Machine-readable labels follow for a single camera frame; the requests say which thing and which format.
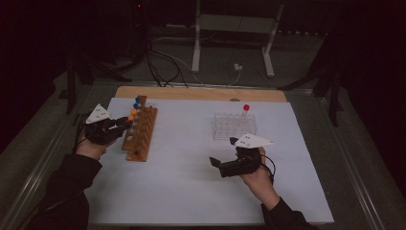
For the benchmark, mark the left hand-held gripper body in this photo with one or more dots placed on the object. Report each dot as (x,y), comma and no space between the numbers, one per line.
(99,131)

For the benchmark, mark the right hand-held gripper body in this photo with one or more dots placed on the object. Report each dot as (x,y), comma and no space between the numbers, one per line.
(242,163)

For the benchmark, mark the orange cap test tube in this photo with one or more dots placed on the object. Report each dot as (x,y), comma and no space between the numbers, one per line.
(134,112)
(130,117)

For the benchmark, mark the clear plastic test tube rack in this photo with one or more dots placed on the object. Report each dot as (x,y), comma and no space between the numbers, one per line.
(231,126)

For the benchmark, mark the wooden test tube rack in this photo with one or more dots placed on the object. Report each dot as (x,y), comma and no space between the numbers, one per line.
(142,134)

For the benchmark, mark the blue cap test tube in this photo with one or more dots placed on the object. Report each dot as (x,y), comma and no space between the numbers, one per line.
(138,100)
(136,105)

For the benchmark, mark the person's left hand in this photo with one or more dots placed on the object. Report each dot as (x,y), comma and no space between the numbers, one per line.
(91,150)

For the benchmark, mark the person's right hand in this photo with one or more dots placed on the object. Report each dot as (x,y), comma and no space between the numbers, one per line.
(260,187)

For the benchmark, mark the white table mat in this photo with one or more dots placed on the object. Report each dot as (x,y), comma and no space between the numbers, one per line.
(178,185)

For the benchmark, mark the black metal stand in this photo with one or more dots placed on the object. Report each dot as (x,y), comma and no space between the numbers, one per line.
(72,83)
(332,92)

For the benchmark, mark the white plug adapter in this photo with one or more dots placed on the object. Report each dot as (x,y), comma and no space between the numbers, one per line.
(238,67)

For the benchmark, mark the white metal stand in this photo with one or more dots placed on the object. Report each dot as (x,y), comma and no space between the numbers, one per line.
(198,38)

